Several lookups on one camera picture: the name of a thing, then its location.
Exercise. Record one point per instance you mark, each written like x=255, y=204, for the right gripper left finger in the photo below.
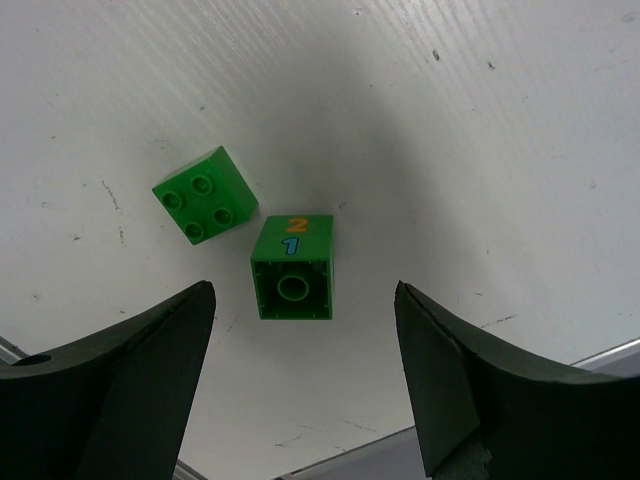
x=112, y=405

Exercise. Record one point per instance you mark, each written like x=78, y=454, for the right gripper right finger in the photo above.
x=486, y=409

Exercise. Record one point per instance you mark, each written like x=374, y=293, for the green lego brick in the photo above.
x=207, y=197
x=292, y=268

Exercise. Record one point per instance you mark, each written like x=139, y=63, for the aluminium rail frame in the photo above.
x=398, y=452

